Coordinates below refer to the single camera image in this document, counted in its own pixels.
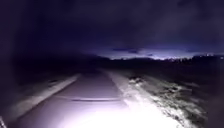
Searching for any pale snowy verge strip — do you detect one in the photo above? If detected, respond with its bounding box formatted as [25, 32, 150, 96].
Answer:
[0, 73, 82, 125]

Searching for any dark line of trees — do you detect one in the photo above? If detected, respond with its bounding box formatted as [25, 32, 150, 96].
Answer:
[9, 53, 224, 76]

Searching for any dark rough ground with snow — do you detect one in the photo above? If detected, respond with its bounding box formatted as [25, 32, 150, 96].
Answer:
[103, 68, 224, 128]

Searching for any grey asphalt path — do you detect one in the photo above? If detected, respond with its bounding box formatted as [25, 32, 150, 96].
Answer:
[9, 70, 183, 128]

